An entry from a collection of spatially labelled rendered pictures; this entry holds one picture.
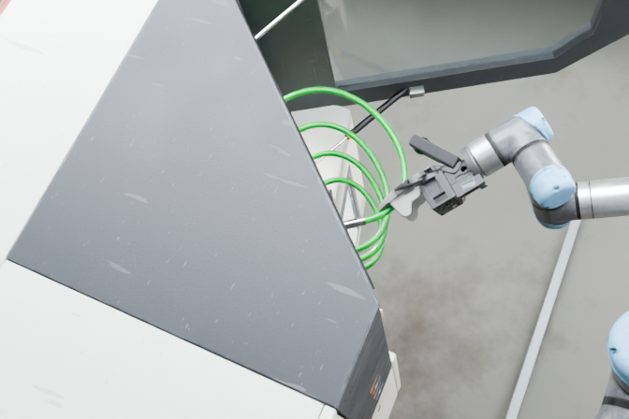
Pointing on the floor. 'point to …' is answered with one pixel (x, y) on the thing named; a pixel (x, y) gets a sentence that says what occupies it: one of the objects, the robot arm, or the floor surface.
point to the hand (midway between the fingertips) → (385, 205)
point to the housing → (65, 59)
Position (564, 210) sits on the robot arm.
